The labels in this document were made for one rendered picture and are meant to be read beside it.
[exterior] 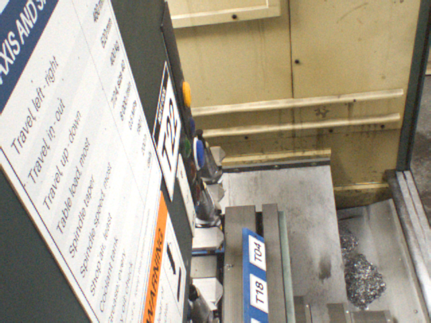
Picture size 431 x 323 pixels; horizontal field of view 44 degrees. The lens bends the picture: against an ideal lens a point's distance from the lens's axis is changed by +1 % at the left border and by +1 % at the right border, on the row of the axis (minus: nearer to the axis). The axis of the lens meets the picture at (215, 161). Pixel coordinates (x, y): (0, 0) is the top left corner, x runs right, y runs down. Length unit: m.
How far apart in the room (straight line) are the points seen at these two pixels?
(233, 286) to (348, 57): 0.62
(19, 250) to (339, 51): 1.21
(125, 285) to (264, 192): 1.28
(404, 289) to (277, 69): 0.68
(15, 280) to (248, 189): 1.39
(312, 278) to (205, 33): 0.71
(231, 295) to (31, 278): 1.08
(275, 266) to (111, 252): 1.04
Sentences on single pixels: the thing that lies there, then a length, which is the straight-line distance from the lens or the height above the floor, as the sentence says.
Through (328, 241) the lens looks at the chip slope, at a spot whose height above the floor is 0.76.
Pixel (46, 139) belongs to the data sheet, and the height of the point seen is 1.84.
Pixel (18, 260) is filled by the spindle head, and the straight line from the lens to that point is 0.19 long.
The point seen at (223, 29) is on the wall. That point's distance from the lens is 1.30.
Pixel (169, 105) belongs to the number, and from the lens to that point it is 0.45.
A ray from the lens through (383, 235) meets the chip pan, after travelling 1.66.
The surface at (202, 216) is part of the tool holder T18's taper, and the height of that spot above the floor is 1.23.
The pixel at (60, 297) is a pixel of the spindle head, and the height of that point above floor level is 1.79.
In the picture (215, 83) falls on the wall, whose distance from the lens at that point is 1.38.
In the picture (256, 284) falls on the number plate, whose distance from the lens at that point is 1.22.
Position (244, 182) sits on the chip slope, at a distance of 1.57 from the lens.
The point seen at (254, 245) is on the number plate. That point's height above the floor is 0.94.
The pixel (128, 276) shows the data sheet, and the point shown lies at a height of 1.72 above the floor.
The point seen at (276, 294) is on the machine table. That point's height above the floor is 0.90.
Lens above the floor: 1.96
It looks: 43 degrees down
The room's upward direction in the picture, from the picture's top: 11 degrees counter-clockwise
